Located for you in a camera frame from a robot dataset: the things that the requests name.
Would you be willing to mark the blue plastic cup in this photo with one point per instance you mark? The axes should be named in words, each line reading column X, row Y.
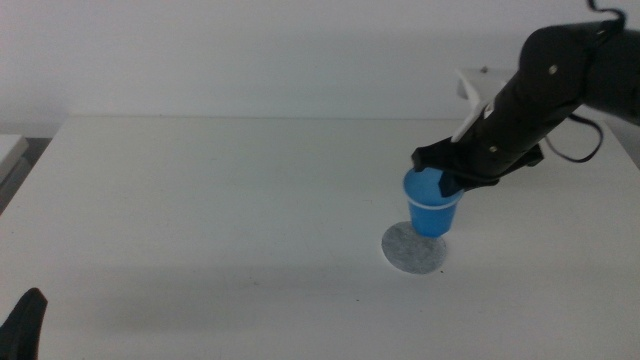
column 431, row 217

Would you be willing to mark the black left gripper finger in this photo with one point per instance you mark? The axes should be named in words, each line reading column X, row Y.
column 22, row 330

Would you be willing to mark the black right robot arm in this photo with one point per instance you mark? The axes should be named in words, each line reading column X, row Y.
column 600, row 65

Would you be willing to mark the round grey cup mat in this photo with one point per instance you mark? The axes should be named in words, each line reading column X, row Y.
column 412, row 256

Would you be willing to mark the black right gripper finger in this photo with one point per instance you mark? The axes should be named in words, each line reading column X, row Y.
column 427, row 157
column 449, row 185

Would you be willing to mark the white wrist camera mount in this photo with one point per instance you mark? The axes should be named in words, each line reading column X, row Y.
column 472, row 107

